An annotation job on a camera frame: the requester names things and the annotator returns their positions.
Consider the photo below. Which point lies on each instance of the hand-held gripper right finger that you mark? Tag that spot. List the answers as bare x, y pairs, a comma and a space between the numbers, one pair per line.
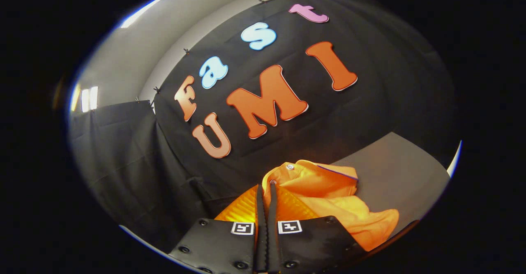
273, 241

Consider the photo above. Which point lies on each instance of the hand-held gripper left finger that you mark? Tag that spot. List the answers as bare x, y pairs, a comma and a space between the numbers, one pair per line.
261, 241

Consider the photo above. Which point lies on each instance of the yellow polo shirt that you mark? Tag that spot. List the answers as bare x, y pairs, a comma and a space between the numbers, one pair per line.
324, 183

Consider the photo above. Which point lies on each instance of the black backdrop cloth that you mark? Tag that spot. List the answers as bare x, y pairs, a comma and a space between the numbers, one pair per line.
312, 122

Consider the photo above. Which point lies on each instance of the grey table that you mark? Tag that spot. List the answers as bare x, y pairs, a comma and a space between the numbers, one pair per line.
402, 171

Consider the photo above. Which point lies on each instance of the row of black cloth clips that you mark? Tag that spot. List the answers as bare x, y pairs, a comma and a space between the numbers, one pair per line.
186, 51

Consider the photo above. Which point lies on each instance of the rectangular ceiling light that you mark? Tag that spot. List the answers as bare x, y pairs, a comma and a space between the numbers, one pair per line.
135, 16

